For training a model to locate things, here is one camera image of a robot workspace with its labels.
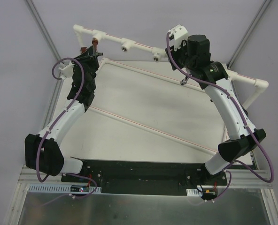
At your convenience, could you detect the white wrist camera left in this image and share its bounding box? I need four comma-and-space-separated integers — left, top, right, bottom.
58, 61, 74, 80

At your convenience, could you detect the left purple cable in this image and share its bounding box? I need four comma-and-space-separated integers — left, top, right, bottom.
37, 57, 85, 182

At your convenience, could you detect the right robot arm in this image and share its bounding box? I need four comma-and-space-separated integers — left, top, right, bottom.
165, 33, 266, 185

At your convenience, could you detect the purple cable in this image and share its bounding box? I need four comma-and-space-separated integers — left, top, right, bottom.
37, 57, 85, 182
165, 31, 276, 184

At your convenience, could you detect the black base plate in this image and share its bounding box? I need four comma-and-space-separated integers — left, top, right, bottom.
61, 160, 227, 196

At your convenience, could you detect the right aluminium frame post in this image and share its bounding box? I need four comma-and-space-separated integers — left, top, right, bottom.
226, 0, 274, 68

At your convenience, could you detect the aluminium frame post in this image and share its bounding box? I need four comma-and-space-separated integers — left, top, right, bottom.
24, 0, 61, 60
226, 0, 274, 68

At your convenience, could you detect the chrome cable connector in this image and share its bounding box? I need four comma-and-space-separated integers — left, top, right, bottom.
180, 76, 189, 86

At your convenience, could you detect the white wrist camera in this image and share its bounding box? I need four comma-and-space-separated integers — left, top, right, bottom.
58, 61, 74, 80
168, 24, 189, 51

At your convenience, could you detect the brown water faucet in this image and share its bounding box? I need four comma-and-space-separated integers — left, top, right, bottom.
80, 38, 99, 54

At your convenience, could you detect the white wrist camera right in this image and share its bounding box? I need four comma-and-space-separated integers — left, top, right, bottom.
168, 24, 189, 51

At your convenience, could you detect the left aluminium frame post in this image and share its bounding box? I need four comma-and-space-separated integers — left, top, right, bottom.
24, 0, 61, 60

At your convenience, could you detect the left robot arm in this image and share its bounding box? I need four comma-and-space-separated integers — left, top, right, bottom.
24, 44, 103, 182

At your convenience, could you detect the white base board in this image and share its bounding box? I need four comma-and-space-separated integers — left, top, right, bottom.
61, 59, 228, 163

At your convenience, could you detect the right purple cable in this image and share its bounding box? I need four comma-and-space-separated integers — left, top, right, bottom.
165, 31, 276, 184

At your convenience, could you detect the white pipe frame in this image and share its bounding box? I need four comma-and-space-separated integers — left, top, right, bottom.
72, 24, 269, 155

